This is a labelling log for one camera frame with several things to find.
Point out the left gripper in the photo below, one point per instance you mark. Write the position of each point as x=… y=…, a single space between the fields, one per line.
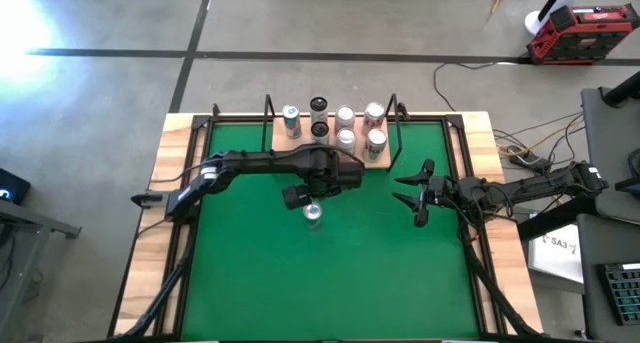
x=297 y=197

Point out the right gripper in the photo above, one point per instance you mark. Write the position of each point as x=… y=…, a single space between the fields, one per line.
x=442 y=192

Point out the small silver beverage can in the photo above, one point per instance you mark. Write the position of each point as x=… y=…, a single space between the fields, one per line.
x=312 y=211

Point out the silver Diet Coke can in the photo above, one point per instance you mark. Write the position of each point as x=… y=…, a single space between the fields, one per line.
x=376 y=138
x=374 y=110

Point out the white Celsius can black lid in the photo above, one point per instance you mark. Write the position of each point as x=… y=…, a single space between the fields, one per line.
x=320 y=129
x=318 y=104

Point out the blue silver Red Bull can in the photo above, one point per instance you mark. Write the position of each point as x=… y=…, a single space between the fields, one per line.
x=291 y=114

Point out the white beverage can silver lid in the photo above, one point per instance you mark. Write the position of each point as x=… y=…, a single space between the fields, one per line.
x=345 y=114

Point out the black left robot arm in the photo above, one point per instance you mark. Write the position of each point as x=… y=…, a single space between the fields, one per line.
x=260 y=165

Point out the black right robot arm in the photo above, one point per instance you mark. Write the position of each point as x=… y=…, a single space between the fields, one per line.
x=530 y=188

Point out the white paper sign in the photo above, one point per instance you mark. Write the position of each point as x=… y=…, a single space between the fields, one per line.
x=557 y=253

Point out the grey desk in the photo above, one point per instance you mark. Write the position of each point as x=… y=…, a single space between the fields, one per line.
x=612 y=148
x=592 y=303

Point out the black keyboard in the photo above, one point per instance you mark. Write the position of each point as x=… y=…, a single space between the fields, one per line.
x=622 y=293

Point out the red black toolbox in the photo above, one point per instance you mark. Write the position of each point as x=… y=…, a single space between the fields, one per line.
x=582 y=33

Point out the white floor stand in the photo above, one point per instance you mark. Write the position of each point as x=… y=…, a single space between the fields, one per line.
x=555 y=3

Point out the black electronic device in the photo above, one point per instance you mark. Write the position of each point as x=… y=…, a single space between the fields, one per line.
x=12 y=185

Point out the wooden shelf black metal frame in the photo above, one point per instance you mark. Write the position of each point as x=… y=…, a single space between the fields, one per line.
x=300 y=148

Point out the black table frame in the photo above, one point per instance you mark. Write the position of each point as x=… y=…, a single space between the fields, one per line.
x=430 y=119

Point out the black diagonal frame strut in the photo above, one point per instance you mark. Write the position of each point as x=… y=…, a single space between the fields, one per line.
x=165 y=288
x=492 y=288

